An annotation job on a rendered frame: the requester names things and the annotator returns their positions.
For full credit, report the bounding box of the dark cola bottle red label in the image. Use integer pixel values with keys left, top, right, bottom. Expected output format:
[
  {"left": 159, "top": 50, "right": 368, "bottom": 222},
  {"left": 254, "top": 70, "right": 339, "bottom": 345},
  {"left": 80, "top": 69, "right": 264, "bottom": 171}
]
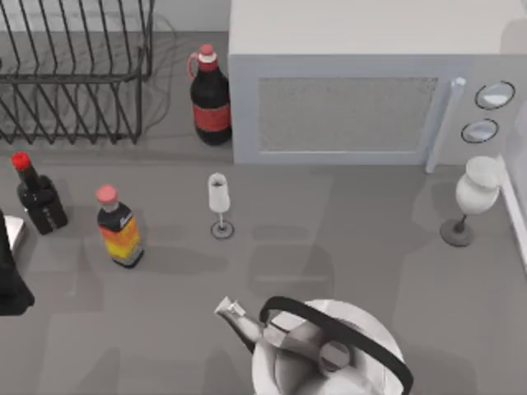
[{"left": 187, "top": 43, "right": 233, "bottom": 146}]

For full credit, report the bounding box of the narrow white flute glass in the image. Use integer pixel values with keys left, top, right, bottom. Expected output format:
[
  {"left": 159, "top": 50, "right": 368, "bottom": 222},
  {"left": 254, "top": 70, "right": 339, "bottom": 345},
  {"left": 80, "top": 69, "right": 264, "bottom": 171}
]
[{"left": 207, "top": 172, "right": 236, "bottom": 240}]

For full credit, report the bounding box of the orange yellow label bottle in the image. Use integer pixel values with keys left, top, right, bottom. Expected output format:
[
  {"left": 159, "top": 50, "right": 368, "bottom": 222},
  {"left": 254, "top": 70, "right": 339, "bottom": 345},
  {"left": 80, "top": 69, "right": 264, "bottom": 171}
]
[{"left": 95, "top": 184, "right": 146, "bottom": 271}]

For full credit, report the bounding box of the microwave door handle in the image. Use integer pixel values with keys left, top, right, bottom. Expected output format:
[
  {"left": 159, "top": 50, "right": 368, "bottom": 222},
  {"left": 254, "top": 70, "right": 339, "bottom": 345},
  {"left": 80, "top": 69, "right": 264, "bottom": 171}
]
[{"left": 425, "top": 77, "right": 468, "bottom": 174}]

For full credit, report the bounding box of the black sauce bottle red cap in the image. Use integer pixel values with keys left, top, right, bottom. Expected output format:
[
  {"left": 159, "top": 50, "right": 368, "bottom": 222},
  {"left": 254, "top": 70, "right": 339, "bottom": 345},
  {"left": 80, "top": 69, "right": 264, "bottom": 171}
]
[{"left": 11, "top": 151, "right": 69, "bottom": 236}]

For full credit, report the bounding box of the small microwave knob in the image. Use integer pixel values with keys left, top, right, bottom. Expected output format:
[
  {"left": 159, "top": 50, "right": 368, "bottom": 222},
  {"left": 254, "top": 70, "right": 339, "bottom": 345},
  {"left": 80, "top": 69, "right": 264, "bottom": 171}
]
[{"left": 460, "top": 118, "right": 501, "bottom": 144}]

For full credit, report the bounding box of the black wire dish rack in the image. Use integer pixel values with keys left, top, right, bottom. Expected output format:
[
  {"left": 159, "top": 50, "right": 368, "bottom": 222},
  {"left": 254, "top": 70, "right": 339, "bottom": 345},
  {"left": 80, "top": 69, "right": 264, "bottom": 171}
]
[{"left": 0, "top": 0, "right": 156, "bottom": 146}]

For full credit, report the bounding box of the silver kettle black handle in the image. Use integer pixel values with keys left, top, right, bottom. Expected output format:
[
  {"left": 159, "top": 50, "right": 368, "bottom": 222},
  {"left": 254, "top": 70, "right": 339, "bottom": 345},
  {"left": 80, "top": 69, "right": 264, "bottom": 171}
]
[{"left": 214, "top": 295, "right": 414, "bottom": 395}]

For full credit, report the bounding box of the wide white wine glass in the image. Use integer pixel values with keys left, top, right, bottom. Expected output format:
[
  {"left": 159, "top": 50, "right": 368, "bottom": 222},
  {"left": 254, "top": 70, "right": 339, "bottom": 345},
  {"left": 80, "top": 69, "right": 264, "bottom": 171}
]
[{"left": 439, "top": 156, "right": 504, "bottom": 248}]

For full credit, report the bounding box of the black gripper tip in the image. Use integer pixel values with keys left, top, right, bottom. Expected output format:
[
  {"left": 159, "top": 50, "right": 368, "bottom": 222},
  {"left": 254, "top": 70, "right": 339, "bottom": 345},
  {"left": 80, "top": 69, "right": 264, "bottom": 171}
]
[{"left": 0, "top": 210, "right": 36, "bottom": 317}]

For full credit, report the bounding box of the pale microwave oven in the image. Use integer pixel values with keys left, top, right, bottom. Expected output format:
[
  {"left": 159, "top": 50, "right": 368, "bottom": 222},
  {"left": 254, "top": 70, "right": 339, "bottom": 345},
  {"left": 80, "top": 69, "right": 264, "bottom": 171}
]
[{"left": 227, "top": 0, "right": 527, "bottom": 166}]

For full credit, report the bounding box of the large microwave knob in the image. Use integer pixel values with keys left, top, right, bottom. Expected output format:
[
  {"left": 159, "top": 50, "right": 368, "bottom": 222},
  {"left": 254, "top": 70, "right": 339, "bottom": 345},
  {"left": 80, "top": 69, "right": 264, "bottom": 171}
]
[{"left": 474, "top": 80, "right": 517, "bottom": 110}]

